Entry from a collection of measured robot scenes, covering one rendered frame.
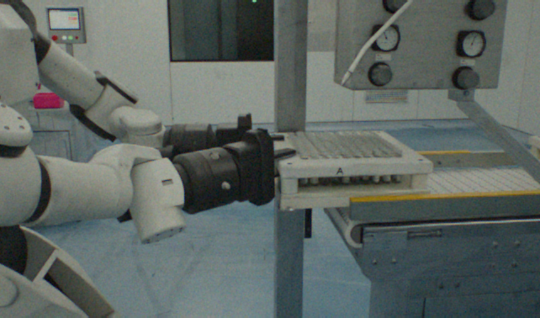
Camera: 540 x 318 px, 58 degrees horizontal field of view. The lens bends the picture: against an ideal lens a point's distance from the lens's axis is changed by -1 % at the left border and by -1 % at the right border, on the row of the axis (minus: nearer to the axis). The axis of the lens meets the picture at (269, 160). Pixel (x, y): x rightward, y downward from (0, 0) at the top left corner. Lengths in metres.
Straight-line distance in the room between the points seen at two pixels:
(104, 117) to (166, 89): 4.87
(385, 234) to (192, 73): 5.29
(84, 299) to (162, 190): 0.43
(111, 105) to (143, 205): 0.52
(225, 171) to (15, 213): 0.31
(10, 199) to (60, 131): 2.84
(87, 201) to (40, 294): 0.39
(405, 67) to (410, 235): 0.27
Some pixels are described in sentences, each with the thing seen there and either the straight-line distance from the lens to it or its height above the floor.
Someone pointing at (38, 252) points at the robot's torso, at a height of 0.82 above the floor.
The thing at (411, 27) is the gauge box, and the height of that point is 1.24.
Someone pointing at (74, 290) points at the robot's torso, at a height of 0.75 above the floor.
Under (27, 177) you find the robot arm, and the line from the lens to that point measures 0.50.
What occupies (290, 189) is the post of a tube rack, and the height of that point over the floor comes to 0.99.
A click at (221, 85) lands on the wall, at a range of 6.00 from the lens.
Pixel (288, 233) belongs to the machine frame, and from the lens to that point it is 1.09.
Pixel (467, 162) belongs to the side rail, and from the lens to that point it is 1.14.
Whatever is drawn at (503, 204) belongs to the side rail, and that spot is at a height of 0.97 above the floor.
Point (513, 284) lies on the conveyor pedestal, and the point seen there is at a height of 0.79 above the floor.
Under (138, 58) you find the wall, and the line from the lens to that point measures 6.02.
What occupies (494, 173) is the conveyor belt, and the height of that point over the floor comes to 0.94.
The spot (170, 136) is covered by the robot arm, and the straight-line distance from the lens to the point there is 0.91.
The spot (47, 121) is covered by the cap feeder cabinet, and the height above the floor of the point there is 0.68.
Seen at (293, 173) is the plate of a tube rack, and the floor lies 1.02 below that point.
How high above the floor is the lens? 1.24
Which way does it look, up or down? 15 degrees down
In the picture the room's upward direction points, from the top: straight up
